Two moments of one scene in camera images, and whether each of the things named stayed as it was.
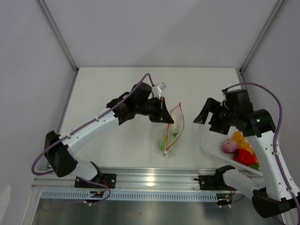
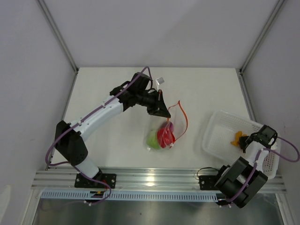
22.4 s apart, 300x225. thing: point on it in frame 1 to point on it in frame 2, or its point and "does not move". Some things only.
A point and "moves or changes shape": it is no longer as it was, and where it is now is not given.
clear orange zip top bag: x=168 y=138 moves or changes shape
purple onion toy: x=229 y=146 to x=170 y=124
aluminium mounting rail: x=131 y=179 does not move
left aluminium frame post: x=57 y=34 does not move
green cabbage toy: x=162 y=142 to x=152 y=139
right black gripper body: x=223 y=118 to x=253 y=135
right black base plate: x=213 y=182 does not move
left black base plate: x=109 y=179 does not move
